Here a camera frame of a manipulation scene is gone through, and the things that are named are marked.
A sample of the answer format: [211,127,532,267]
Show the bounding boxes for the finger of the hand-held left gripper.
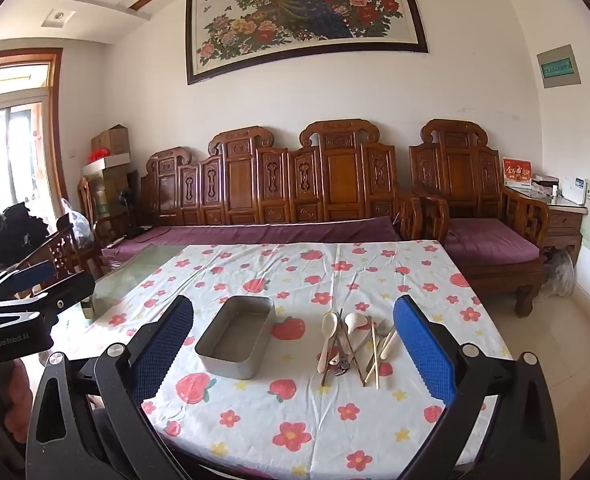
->
[0,272,97,322]
[0,261,57,295]

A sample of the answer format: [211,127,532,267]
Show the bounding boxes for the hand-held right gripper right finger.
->
[392,295,560,480]

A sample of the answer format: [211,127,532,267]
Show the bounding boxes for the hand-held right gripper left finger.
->
[25,295,196,480]

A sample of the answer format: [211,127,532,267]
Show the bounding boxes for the light wooden chopstick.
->
[371,317,380,391]
[364,342,383,386]

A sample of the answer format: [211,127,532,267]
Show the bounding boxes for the rectangular metal tray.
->
[195,296,277,380]

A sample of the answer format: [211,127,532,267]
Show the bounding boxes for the white plastic spoon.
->
[317,311,339,373]
[344,312,373,336]

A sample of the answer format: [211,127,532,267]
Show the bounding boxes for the large metal serving spoon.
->
[332,319,395,377]

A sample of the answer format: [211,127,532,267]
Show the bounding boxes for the person's left hand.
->
[0,366,35,443]

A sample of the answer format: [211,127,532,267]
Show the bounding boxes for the wooden dining chair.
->
[18,212,101,301]

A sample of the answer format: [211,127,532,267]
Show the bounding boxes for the black bags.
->
[0,202,51,271]

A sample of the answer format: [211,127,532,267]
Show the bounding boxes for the clear plastic bag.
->
[60,199,93,246]

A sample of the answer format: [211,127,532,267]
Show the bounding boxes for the carved wooden armchair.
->
[78,176,141,241]
[409,119,550,318]

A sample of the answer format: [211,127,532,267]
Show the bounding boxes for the wooden framed balcony door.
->
[0,47,68,221]

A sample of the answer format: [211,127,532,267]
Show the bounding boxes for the black desk fan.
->
[116,187,151,240]

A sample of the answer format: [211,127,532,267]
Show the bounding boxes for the purple armchair cushion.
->
[445,217,540,263]

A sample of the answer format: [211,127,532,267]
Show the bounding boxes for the flat white box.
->
[82,152,132,176]

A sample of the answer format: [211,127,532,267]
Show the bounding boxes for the floral strawberry tablecloth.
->
[50,240,513,480]

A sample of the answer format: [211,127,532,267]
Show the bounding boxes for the purple sofa cushion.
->
[102,216,401,261]

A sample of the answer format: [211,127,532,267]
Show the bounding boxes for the small brown cardboard box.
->
[91,124,130,163]

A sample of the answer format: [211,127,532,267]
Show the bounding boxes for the grey feather duster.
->
[542,250,576,298]

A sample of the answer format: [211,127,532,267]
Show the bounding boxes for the wooden side table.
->
[505,185,588,266]

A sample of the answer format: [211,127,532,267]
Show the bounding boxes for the long carved wooden sofa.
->
[95,119,448,273]

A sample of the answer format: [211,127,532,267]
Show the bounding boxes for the framed peacock flower painting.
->
[185,0,430,86]

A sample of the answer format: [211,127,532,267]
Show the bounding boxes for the grey wall electrical box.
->
[536,44,582,90]

